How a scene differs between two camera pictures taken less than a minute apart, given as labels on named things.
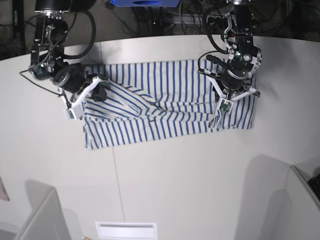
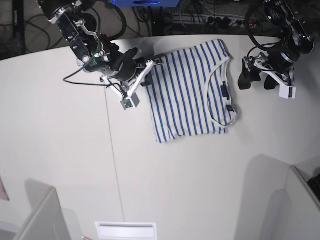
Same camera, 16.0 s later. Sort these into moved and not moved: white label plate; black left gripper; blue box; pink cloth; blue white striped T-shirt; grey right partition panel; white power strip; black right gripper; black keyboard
Moved: black left gripper; blue white striped T-shirt; black right gripper
Not moved: pink cloth; white label plate; white power strip; blue box; grey right partition panel; black keyboard
